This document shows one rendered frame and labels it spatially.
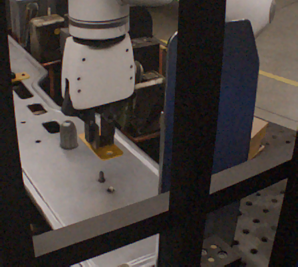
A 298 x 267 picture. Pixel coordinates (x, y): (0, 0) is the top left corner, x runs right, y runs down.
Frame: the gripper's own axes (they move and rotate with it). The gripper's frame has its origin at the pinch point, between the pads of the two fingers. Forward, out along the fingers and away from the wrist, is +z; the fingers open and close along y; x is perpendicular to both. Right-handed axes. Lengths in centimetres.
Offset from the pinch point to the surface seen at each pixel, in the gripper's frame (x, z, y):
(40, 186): -3.4, 9.2, 9.6
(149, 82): -15.5, 2.4, -18.6
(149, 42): -23.7, -2.4, -23.7
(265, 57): -212, 109, -258
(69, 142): -11.3, 7.8, 0.4
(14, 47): -67, 9, -8
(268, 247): 5, 39, -38
